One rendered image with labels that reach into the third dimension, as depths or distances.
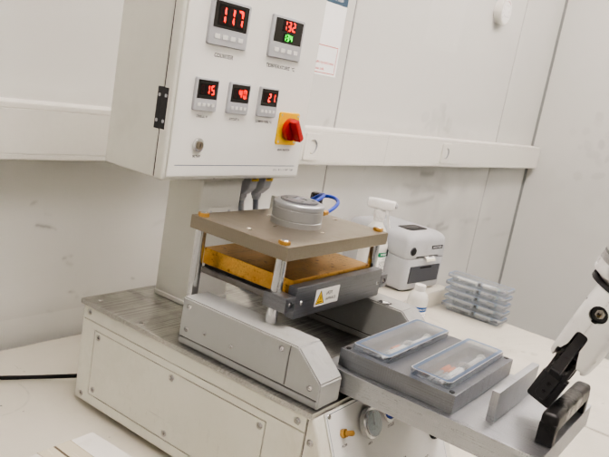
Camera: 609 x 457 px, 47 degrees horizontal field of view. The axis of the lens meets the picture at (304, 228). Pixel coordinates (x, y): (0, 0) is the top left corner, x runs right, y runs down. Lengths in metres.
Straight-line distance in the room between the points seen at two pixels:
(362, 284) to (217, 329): 0.25
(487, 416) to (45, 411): 0.69
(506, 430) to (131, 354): 0.55
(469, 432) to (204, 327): 0.38
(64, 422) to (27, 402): 0.09
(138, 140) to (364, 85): 1.14
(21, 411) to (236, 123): 0.56
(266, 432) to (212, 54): 0.54
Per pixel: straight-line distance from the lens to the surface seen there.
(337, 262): 1.09
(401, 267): 1.97
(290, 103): 1.21
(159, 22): 1.04
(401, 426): 1.07
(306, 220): 1.03
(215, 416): 1.00
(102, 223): 1.48
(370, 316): 1.15
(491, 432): 0.87
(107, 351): 1.15
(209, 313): 0.98
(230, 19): 1.07
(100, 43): 1.40
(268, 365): 0.93
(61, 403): 1.24
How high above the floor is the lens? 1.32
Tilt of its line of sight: 12 degrees down
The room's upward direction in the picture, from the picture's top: 10 degrees clockwise
